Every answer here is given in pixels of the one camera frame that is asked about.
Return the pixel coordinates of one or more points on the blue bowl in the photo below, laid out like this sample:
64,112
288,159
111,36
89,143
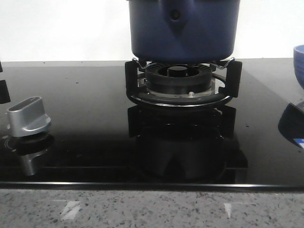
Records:
299,64

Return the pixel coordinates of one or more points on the dark blue cooking pot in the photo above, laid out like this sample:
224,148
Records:
183,31

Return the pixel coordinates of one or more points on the black glass gas cooktop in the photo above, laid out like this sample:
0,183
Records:
99,139

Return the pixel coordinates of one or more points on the right burner with pot support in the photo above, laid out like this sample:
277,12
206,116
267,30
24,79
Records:
182,86

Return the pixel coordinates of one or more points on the silver right stove knob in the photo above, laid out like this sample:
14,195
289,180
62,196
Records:
28,117

